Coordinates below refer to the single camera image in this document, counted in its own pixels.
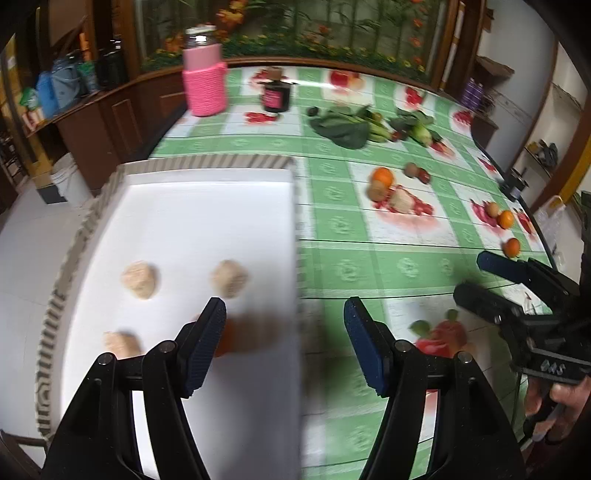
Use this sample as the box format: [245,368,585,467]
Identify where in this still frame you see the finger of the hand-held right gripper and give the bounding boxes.
[477,251,578,301]
[453,281,550,333]

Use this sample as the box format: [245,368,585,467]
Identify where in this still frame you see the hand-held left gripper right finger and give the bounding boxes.
[344,296,527,480]

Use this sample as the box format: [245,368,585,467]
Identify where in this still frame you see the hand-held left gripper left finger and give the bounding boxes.
[41,296,228,480]

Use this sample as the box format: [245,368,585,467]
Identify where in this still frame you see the white tray with striped rim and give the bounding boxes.
[34,154,305,480]

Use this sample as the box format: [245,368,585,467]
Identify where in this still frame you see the person's right hand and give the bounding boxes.
[524,376,591,444]

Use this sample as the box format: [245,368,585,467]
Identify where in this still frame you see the clear plastic bag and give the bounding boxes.
[534,196,570,260]

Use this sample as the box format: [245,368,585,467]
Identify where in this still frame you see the black device on table edge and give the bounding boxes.
[500,168,530,200]

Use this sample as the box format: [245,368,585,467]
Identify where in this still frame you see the green checked fruit-print tablecloth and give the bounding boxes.
[150,65,555,480]

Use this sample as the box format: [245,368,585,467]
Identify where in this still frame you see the green leafy vegetable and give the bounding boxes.
[390,108,445,147]

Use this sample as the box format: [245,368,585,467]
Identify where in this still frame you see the purple bottles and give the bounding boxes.
[462,78,484,110]

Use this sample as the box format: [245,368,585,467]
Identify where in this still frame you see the green bok choy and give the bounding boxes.
[309,105,386,149]

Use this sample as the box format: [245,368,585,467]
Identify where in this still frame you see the white plastic bucket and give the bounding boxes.
[49,154,92,208]

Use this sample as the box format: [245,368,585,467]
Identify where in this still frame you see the brown wooden cabinet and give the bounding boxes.
[54,69,190,191]

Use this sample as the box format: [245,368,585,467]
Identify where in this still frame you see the dark jar with pink label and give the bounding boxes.
[260,67,296,113]

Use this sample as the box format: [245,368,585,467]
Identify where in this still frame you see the pink knitted sleeve bottle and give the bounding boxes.
[182,27,228,117]

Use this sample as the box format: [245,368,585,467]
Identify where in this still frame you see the dark thermos jug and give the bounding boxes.
[95,39,129,89]

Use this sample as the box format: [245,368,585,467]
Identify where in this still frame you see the green snack bag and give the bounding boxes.
[18,87,43,116]

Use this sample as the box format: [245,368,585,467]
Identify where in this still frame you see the black cable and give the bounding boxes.
[509,371,523,437]

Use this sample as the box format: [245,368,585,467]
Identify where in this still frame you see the floral wall mural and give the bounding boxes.
[134,0,458,88]

